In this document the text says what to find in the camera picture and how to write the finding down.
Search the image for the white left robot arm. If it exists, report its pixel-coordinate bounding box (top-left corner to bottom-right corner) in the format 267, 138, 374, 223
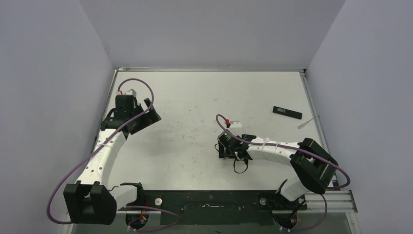
63, 89, 161, 225

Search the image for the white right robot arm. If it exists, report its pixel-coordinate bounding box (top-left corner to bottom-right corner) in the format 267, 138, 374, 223
217, 132, 338, 209

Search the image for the black flat bar tool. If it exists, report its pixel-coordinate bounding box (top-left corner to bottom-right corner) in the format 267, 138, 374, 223
272, 106, 302, 119

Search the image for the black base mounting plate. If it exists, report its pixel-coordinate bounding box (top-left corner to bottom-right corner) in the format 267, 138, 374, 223
127, 190, 307, 225

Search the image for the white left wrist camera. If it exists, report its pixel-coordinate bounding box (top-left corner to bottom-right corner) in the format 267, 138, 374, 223
124, 89, 137, 97

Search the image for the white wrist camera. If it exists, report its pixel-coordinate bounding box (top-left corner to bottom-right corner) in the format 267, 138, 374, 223
225, 119, 242, 131
124, 89, 137, 97

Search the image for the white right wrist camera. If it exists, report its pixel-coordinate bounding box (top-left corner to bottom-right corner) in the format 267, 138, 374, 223
225, 119, 242, 131

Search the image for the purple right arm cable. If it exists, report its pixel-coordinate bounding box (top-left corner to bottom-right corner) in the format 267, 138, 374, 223
215, 114, 351, 191

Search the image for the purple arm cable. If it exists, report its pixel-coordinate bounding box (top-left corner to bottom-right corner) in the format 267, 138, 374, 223
46, 78, 155, 225
215, 114, 351, 191

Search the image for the aluminium rail frame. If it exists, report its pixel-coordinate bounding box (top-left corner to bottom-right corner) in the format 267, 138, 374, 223
301, 190, 358, 214

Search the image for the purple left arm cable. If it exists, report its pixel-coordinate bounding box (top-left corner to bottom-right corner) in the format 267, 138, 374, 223
46, 78, 155, 225

